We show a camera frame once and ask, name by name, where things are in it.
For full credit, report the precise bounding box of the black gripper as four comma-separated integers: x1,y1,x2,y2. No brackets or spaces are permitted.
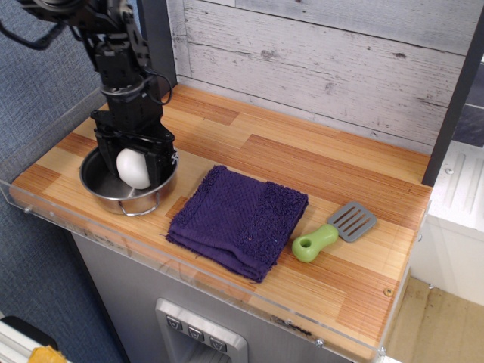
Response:
91,85,178,187

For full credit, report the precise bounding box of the green grey toy spatula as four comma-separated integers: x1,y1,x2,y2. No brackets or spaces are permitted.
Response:
291,201,377,263

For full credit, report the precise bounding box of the right dark grey post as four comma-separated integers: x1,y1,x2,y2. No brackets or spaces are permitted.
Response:
421,10,483,187

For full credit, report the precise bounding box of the grey toy fridge cabinet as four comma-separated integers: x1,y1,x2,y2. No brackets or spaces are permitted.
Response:
73,235,345,362

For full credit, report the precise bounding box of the small steel pot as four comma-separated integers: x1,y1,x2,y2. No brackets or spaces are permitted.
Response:
79,147,178,216

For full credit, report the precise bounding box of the yellow object at corner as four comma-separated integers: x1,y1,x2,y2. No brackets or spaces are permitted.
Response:
27,346,67,363

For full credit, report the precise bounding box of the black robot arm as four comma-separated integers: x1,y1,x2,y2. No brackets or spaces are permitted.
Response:
1,1,178,187

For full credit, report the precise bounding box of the silver dispenser button panel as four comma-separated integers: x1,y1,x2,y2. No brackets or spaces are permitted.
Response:
155,298,249,363

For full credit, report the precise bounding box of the folded purple cloth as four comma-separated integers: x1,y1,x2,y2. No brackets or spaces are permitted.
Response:
166,166,309,283

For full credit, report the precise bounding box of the white toy sink unit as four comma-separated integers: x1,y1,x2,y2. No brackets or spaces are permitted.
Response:
410,141,483,305

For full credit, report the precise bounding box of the white egg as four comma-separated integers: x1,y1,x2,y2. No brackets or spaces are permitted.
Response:
116,148,150,190

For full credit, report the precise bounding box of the clear acrylic guard rail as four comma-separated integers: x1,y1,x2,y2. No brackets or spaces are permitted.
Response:
0,52,433,360

